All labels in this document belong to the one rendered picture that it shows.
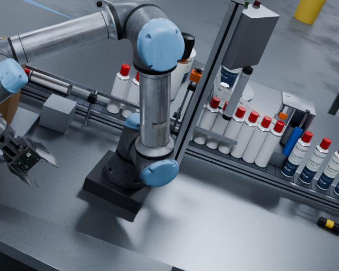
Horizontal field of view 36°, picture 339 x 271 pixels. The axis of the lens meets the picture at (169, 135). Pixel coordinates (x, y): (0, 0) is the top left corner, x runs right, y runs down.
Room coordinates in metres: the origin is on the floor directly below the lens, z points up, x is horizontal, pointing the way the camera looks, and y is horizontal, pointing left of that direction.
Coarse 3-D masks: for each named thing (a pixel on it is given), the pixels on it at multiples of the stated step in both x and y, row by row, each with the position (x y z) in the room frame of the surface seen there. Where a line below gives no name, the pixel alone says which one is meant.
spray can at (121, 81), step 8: (120, 72) 1.78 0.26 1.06; (128, 72) 1.79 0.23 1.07; (120, 80) 1.77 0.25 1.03; (128, 80) 1.79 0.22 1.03; (112, 88) 1.78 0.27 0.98; (120, 88) 1.77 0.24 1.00; (120, 96) 1.77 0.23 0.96; (112, 104) 1.77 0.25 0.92; (120, 104) 1.78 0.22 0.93; (112, 112) 1.77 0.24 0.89
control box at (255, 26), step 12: (252, 12) 1.68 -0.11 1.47; (264, 12) 1.73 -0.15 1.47; (240, 24) 1.64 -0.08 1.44; (252, 24) 1.64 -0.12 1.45; (264, 24) 1.70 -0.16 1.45; (240, 36) 1.63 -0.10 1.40; (252, 36) 1.66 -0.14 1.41; (264, 36) 1.72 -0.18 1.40; (228, 48) 1.64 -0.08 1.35; (240, 48) 1.62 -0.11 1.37; (252, 48) 1.69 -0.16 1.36; (264, 48) 1.75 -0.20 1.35; (228, 60) 1.63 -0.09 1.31; (240, 60) 1.65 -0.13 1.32; (252, 60) 1.72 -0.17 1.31
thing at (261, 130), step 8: (264, 120) 1.79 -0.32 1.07; (256, 128) 1.80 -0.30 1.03; (264, 128) 1.79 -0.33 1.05; (256, 136) 1.79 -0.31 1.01; (264, 136) 1.79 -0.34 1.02; (248, 144) 1.80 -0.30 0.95; (256, 144) 1.78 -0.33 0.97; (248, 152) 1.79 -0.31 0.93; (256, 152) 1.79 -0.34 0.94; (248, 160) 1.78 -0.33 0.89
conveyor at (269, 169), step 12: (36, 84) 1.77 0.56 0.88; (72, 96) 1.79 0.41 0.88; (84, 96) 1.82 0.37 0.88; (96, 108) 1.77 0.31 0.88; (120, 108) 1.83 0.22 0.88; (192, 144) 1.77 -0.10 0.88; (204, 144) 1.80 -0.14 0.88; (228, 156) 1.78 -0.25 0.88; (264, 168) 1.79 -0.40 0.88; (276, 168) 1.82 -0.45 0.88; (288, 180) 1.77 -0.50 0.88; (312, 180) 1.84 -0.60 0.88; (324, 192) 1.78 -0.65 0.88
